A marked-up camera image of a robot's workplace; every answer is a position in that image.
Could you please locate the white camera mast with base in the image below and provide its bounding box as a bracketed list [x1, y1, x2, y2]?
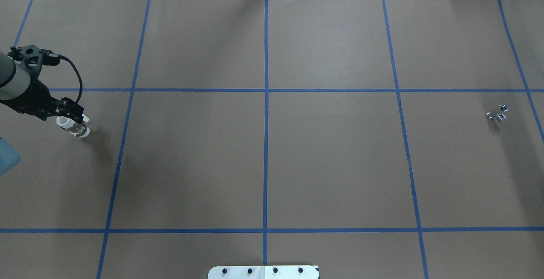
[207, 265, 320, 279]

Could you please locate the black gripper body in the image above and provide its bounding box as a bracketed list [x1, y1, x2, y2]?
[4, 77, 58, 121]

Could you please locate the white PPR ball valve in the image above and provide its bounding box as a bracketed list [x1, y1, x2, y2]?
[56, 114, 91, 138]

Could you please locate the black camera cable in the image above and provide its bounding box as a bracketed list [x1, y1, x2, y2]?
[57, 55, 84, 103]

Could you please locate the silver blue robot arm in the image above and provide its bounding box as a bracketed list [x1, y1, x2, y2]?
[0, 45, 91, 138]

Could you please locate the chrome metal pipe fitting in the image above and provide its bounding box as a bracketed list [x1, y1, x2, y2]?
[486, 104, 509, 121]

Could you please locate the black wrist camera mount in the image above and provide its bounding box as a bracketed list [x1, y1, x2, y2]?
[7, 45, 60, 76]

